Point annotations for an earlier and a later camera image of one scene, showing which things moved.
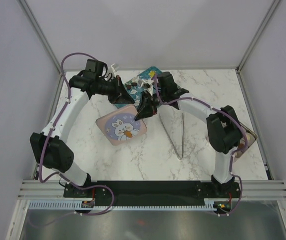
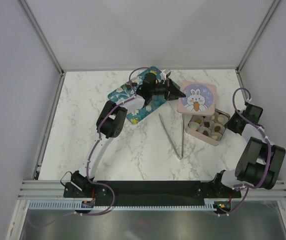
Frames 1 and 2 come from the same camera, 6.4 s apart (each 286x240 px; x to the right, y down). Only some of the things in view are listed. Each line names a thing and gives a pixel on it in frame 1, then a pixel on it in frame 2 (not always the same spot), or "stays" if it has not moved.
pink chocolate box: x=251 y=137 to x=208 y=128
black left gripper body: x=106 y=88 to x=161 y=90
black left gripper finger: x=121 y=94 to x=174 y=89
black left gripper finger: x=121 y=96 to x=174 y=97
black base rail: x=152 y=190 stays
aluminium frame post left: x=41 y=36 stays
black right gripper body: x=155 y=99 to x=232 y=122
